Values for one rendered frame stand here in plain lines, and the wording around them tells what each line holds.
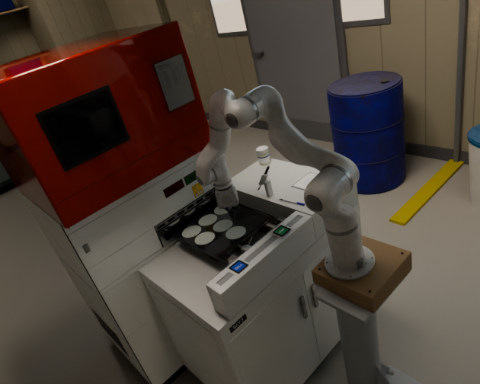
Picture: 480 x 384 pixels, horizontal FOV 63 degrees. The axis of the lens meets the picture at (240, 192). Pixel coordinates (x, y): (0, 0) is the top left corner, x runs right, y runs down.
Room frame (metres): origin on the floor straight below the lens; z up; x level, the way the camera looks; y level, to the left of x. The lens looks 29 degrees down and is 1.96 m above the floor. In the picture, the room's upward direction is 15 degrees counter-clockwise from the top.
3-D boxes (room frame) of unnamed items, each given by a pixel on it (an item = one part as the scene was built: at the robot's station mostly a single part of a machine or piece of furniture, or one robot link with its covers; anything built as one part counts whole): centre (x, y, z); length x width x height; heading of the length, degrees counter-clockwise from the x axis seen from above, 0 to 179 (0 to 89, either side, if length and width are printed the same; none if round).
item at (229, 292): (1.28, -0.03, 0.89); 0.55 x 0.09 x 0.14; 126
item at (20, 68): (1.94, 0.60, 1.52); 0.81 x 0.75 x 0.60; 126
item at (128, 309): (1.96, 0.62, 0.41); 0.82 x 0.70 x 0.82; 126
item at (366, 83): (3.09, -1.22, 0.46); 0.61 x 0.61 x 0.92
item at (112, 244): (1.68, 0.42, 1.02); 0.81 x 0.03 x 0.40; 126
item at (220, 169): (1.60, 0.07, 1.21); 0.09 x 0.08 x 0.13; 123
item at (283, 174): (1.76, -0.24, 0.89); 0.62 x 0.35 x 0.14; 36
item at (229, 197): (1.60, 0.06, 1.07); 0.10 x 0.07 x 0.11; 78
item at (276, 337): (1.57, 0.01, 0.41); 0.96 x 0.64 x 0.82; 126
